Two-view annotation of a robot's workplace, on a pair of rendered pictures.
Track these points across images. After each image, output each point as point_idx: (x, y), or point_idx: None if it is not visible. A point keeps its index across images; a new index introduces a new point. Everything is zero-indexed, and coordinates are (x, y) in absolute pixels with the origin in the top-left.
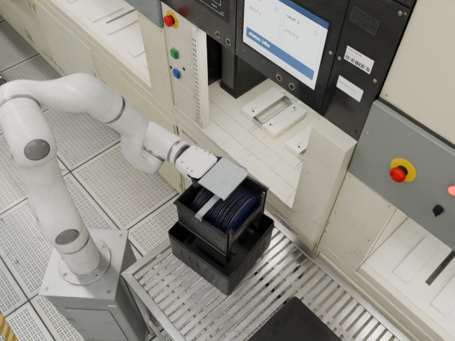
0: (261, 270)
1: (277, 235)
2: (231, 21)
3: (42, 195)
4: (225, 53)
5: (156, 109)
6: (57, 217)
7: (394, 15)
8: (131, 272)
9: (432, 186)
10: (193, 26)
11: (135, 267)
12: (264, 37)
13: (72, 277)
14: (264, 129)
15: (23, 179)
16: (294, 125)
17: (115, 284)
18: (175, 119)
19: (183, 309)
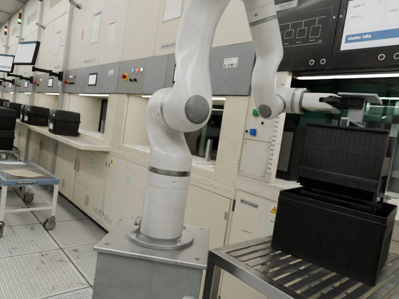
0: (398, 274)
1: (389, 255)
2: (329, 41)
3: (193, 48)
4: (283, 139)
5: (212, 193)
6: (198, 79)
7: None
8: (222, 250)
9: None
10: (284, 75)
11: (227, 248)
12: (365, 32)
13: (145, 239)
14: None
15: (181, 29)
16: None
17: (204, 255)
18: (235, 190)
19: (317, 289)
